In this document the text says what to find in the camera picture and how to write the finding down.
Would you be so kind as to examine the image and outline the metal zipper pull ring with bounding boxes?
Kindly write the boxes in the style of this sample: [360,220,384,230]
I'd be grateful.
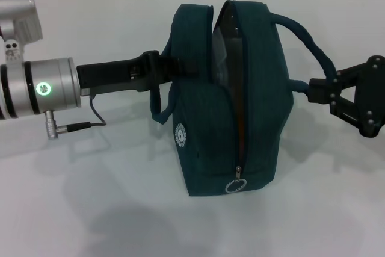
[224,166,247,194]

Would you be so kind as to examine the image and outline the dark teal insulated bag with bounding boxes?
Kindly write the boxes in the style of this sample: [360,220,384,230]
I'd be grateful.
[150,0,335,197]

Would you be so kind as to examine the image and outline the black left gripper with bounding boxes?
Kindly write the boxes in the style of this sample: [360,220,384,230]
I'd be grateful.
[76,49,200,97]

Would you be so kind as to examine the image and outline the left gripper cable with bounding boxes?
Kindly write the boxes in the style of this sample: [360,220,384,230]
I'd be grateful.
[45,94,106,141]

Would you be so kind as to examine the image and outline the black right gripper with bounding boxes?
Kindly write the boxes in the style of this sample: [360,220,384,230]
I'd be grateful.
[308,55,385,137]

